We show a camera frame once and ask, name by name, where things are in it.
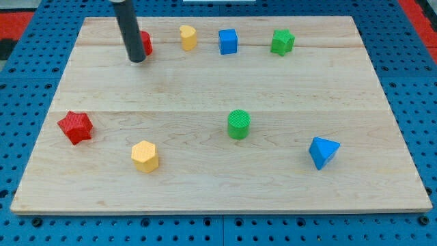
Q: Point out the yellow heart block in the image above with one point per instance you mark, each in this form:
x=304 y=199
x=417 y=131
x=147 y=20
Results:
x=188 y=35

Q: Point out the red star block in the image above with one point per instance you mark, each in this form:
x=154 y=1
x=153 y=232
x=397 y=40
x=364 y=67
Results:
x=76 y=127

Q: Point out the blue cube block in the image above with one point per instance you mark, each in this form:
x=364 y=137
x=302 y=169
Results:
x=227 y=41

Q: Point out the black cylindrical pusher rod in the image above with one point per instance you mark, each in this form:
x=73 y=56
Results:
x=128 y=26

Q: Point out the red cylinder block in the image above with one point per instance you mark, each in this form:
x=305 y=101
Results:
x=147 y=42

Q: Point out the blue triangle block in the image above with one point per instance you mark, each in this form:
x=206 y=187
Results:
x=322 y=151

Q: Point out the green cylinder block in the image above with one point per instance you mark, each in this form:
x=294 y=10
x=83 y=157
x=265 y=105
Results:
x=238 y=124

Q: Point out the green star block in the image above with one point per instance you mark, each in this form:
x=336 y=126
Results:
x=282 y=42

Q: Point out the light wooden board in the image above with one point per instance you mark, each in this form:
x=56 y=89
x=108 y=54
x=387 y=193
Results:
x=180 y=101

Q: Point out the yellow hexagon block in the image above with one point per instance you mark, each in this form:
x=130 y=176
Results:
x=145 y=156

